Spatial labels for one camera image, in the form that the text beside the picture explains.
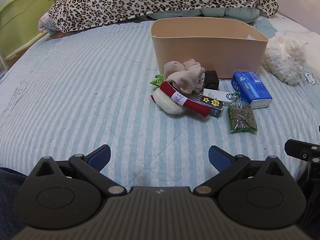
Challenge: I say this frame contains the pink cloth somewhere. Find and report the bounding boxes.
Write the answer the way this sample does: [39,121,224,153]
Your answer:
[38,12,54,33]

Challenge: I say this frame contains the blue striped bed sheet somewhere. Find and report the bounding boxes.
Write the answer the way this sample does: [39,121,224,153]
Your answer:
[0,17,320,193]

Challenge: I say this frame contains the beige plastic storage bin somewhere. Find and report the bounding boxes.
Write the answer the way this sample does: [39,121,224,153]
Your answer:
[150,17,269,79]

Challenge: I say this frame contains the small black box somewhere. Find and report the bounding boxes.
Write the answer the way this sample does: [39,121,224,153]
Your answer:
[204,71,220,90]

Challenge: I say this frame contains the leopard print blanket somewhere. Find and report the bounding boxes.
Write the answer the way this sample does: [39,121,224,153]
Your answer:
[47,0,279,39]

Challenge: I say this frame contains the blue tissue box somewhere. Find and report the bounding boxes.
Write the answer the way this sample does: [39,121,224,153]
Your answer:
[230,71,273,109]

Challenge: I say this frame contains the beige socks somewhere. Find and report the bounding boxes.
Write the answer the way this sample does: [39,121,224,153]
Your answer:
[164,59,206,94]

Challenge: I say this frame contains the green snack packet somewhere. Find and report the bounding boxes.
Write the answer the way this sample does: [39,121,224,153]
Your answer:
[149,74,164,87]

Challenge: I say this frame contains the white plush toy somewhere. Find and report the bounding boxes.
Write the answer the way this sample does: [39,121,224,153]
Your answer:
[261,31,309,85]

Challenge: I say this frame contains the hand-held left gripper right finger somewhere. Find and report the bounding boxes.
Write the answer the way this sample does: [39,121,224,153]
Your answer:
[193,145,297,196]

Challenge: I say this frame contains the green plastic storage box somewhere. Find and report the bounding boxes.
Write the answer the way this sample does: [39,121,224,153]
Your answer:
[0,0,55,60]

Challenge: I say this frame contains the person's left leg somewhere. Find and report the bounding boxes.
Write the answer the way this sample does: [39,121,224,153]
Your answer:
[0,167,29,239]

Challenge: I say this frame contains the bag of dried herbs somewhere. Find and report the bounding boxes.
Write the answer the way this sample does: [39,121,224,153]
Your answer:
[227,92,258,134]

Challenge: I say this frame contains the dark box with star stickers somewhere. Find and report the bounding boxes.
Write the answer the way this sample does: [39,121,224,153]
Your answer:
[190,94,224,118]

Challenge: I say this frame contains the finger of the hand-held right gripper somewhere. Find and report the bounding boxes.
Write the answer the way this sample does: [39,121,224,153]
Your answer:
[284,139,320,180]

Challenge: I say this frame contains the white card box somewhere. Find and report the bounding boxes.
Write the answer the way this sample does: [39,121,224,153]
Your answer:
[203,88,237,106]

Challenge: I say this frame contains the red cloth roll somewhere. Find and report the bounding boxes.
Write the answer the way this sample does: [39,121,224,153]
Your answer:
[159,81,212,117]

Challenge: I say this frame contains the white fluffy pad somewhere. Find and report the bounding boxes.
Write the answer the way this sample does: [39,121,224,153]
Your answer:
[150,90,187,115]

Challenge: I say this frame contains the light blue quilted pillow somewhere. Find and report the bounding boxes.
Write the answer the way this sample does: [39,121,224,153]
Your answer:
[147,6,260,22]

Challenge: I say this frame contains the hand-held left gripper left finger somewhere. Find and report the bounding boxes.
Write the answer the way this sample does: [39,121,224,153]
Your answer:
[29,144,127,197]

